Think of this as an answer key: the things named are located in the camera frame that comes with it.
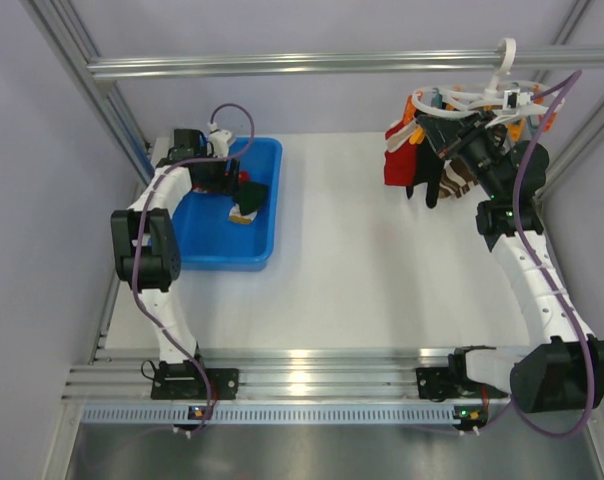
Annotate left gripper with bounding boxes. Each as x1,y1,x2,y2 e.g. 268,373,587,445
195,145,239,196

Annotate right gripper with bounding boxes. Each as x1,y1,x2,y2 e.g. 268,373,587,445
421,110,505,200

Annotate red snowflake sock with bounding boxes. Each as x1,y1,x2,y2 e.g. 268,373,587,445
192,171,250,196

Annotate yellow orange clothes peg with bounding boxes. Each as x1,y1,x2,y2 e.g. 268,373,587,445
409,126,426,145

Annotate white round clip hanger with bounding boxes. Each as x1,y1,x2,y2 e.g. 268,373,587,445
410,38,560,125

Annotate black striped sock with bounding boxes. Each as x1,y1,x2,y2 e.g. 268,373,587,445
405,140,444,209

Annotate red santa sock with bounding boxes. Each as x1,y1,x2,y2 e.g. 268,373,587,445
383,120,417,187

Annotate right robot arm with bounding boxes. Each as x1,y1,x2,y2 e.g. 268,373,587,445
417,113,604,413

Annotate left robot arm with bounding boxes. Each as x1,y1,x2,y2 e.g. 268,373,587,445
110,123,239,400

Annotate green tree sock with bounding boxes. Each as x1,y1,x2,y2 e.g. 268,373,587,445
233,181,269,216

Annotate brown patterned sock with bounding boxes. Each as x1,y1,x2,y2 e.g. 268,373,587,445
437,159,478,200

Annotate blue plastic bin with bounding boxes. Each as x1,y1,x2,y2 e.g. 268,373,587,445
172,137,282,272

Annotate short aluminium profile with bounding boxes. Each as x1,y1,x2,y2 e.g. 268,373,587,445
137,128,187,309

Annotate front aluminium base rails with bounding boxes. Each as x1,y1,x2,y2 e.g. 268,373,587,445
61,347,548,404

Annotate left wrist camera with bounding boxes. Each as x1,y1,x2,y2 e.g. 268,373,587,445
207,122,235,158

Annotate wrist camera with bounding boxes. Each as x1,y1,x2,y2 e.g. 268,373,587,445
489,89,547,126
207,122,235,158

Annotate horizontal aluminium rail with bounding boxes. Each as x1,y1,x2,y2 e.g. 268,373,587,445
88,45,604,81

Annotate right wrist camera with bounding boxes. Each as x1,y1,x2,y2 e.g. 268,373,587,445
489,89,547,126

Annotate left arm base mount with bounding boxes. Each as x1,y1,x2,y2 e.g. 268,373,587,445
150,368,239,401

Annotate aluminium frame post left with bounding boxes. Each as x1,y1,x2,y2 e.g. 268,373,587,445
21,0,153,187

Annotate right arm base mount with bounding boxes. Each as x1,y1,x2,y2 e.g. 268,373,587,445
415,367,482,402

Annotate slotted cable duct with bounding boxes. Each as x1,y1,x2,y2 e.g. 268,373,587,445
81,403,488,425

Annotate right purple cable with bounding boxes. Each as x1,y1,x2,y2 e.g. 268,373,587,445
481,69,601,441

